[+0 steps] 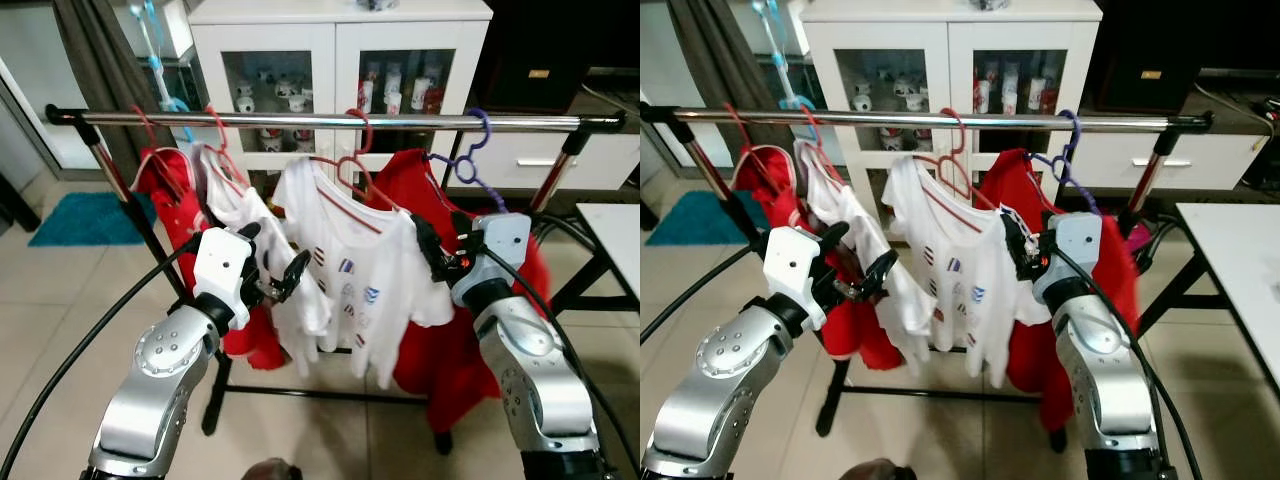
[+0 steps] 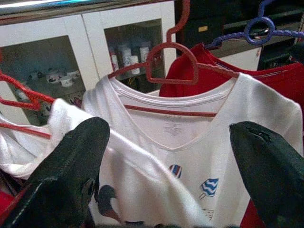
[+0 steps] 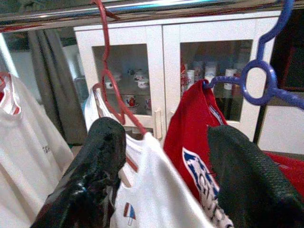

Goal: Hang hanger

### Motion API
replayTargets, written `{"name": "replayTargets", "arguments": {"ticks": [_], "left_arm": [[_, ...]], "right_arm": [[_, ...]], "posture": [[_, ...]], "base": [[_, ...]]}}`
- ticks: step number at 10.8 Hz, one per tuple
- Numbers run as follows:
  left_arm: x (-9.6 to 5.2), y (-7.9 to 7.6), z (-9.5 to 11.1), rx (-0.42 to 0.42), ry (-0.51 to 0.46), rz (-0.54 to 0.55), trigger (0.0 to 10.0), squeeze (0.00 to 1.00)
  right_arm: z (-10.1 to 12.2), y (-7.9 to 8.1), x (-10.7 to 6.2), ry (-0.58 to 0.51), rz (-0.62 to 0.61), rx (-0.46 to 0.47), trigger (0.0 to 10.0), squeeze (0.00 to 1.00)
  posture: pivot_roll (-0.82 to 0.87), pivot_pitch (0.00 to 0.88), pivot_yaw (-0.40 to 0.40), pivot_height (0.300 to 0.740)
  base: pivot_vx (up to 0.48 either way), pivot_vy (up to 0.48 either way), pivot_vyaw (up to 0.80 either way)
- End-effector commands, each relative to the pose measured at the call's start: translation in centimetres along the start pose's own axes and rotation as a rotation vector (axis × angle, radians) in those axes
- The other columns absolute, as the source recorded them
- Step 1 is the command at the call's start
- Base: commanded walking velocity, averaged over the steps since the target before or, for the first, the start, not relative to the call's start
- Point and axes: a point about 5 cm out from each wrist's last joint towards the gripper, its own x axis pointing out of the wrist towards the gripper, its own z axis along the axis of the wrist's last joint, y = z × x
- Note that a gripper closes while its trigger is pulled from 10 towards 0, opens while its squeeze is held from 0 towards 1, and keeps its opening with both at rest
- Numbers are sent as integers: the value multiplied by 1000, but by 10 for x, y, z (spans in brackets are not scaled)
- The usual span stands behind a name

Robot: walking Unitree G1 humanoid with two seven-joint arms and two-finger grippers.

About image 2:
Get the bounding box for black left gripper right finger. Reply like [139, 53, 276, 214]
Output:
[229, 120, 304, 228]

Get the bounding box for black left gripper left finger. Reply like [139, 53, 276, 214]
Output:
[0, 116, 111, 228]

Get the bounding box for red plastic hanger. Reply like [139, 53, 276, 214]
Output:
[0, 48, 57, 140]
[108, 0, 240, 118]

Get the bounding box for blue plastic hanger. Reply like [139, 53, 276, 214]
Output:
[204, 0, 304, 50]

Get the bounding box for plain white t-shirt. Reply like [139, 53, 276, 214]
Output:
[0, 98, 112, 180]

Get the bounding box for white printed t-shirt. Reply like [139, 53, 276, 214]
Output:
[82, 72, 304, 228]

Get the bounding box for red t-shirt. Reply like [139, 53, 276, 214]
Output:
[159, 42, 304, 228]

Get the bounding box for red and white bottle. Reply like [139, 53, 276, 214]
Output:
[110, 51, 119, 71]

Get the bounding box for white glass-door cabinet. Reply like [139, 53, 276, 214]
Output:
[0, 0, 176, 126]

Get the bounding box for white ceramic jar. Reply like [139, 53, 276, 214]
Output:
[117, 45, 133, 68]
[139, 46, 150, 63]
[129, 56, 141, 75]

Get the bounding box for dark wooden cabinet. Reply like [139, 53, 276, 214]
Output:
[174, 0, 304, 71]

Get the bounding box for silver clothes rail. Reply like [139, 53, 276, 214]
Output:
[0, 0, 181, 21]

